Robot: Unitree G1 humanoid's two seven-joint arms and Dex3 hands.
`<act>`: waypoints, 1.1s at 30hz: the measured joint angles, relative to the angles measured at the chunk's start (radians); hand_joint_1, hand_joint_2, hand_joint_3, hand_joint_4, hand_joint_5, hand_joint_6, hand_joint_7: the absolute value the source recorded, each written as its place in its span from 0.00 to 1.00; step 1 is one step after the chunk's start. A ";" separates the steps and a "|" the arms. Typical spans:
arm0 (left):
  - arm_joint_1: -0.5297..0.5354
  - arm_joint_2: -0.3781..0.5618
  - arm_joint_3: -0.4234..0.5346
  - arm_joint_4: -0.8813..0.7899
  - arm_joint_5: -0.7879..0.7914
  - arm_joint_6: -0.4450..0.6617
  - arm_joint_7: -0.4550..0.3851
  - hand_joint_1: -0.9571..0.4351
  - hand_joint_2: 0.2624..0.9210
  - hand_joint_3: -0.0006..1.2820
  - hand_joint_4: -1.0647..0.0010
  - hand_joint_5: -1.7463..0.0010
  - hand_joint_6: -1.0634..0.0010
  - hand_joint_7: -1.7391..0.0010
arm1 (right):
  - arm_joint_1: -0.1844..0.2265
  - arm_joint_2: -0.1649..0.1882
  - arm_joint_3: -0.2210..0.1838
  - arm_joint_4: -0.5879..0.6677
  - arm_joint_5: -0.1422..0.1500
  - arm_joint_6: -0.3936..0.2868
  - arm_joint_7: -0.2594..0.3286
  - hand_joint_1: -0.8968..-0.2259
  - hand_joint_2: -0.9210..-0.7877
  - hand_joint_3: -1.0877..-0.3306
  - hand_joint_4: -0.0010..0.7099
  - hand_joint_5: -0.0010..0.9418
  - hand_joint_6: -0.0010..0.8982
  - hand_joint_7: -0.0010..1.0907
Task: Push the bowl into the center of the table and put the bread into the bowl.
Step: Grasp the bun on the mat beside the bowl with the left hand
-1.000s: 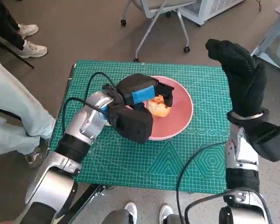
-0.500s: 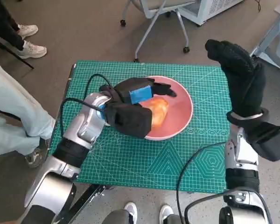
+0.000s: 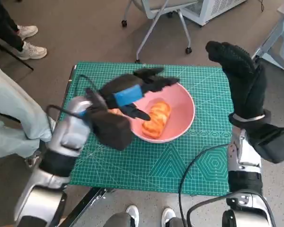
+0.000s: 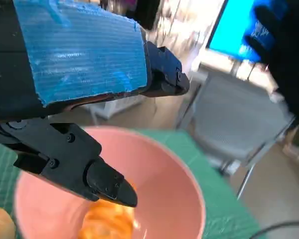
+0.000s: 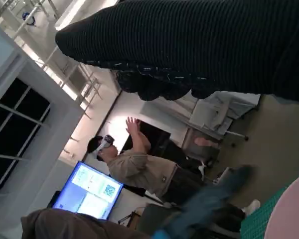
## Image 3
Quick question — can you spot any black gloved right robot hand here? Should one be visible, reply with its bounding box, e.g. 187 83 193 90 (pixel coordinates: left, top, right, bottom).
205 41 268 117

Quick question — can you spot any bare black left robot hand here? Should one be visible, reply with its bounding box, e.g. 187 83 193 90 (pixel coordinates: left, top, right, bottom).
98 67 180 120

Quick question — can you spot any long toy bread loaf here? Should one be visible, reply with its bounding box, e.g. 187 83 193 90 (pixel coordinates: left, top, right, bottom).
142 101 171 139

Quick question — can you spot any pink bowl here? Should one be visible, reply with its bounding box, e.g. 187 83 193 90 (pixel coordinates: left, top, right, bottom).
126 81 196 143

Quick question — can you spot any green cutting mat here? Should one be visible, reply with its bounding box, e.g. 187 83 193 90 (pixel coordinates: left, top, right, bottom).
68 61 234 196

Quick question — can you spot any white grilled appliance box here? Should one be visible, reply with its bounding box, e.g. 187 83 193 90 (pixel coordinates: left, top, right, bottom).
182 0 248 26

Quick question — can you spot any grey wheeled office chair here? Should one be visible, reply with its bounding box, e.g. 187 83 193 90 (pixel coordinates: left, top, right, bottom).
120 0 202 64

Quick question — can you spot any seated person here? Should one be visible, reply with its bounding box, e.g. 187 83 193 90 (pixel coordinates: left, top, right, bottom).
0 56 56 167

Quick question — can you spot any person with grey knees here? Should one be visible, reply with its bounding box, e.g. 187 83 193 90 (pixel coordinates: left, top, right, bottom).
104 205 187 227

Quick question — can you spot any black stand bar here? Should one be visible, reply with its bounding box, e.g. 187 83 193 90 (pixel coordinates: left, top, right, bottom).
0 29 35 71

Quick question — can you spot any standing person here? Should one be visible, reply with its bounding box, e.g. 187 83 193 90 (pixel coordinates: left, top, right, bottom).
0 0 48 61

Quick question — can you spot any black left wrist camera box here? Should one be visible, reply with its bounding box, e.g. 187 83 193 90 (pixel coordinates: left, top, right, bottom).
91 107 133 151

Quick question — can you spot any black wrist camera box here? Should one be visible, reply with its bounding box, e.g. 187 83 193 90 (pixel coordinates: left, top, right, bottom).
247 118 284 164
91 107 133 151

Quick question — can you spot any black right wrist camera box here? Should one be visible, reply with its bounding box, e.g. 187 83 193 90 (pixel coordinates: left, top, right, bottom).
247 118 284 164

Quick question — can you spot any metal table frame rail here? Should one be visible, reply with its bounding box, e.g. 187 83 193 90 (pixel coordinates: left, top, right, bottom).
61 188 116 227

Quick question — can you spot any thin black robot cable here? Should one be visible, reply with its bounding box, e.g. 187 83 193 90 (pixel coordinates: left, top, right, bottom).
178 143 229 227

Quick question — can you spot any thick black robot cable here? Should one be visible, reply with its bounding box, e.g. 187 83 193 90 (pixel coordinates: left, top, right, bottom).
186 189 279 227

